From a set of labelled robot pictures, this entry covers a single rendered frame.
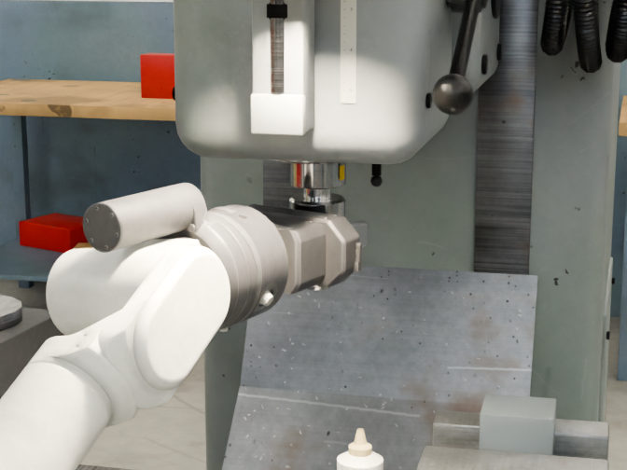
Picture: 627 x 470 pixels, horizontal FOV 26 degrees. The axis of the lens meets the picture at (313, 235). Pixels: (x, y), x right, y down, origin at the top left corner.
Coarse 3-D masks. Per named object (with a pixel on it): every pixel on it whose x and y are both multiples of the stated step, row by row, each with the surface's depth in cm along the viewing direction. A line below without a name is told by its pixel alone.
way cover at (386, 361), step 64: (256, 320) 153; (320, 320) 152; (384, 320) 150; (448, 320) 149; (512, 320) 147; (256, 384) 151; (320, 384) 150; (384, 384) 148; (448, 384) 147; (512, 384) 145; (256, 448) 147; (320, 448) 146; (384, 448) 145
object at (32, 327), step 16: (0, 304) 122; (16, 304) 122; (0, 320) 118; (16, 320) 120; (32, 320) 121; (48, 320) 122; (0, 336) 117; (16, 336) 117; (32, 336) 120; (48, 336) 122; (0, 352) 115; (16, 352) 117; (32, 352) 120; (0, 368) 115; (16, 368) 117; (0, 384) 115
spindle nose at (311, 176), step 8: (296, 168) 111; (304, 168) 111; (312, 168) 111; (320, 168) 111; (328, 168) 111; (336, 168) 111; (344, 168) 112; (296, 176) 111; (304, 176) 111; (312, 176) 111; (320, 176) 111; (328, 176) 111; (336, 176) 111; (344, 176) 112; (296, 184) 112; (304, 184) 111; (312, 184) 111; (320, 184) 111; (328, 184) 111; (336, 184) 111; (344, 184) 112
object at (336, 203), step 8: (296, 200) 112; (304, 200) 112; (312, 200) 112; (320, 200) 112; (328, 200) 112; (336, 200) 112; (344, 200) 113; (296, 208) 112; (304, 208) 112; (312, 208) 111; (320, 208) 111; (328, 208) 111; (336, 208) 112; (344, 208) 113
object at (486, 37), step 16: (496, 0) 126; (480, 16) 118; (496, 16) 127; (480, 32) 119; (496, 32) 131; (480, 48) 119; (496, 48) 132; (480, 64) 120; (496, 64) 133; (480, 80) 120
